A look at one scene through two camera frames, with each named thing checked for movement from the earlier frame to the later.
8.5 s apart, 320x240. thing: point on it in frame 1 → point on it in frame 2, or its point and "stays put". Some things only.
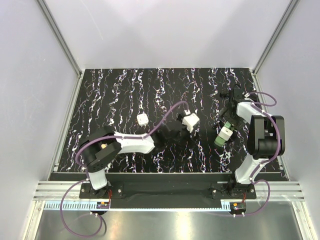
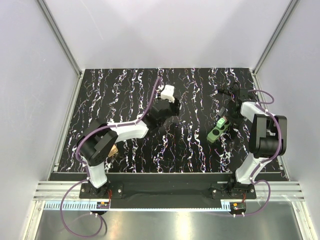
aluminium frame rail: [46, 189] stays put
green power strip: [219, 141] → [212, 136]
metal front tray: [266, 220] stays put
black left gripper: [187, 133] → [174, 107]
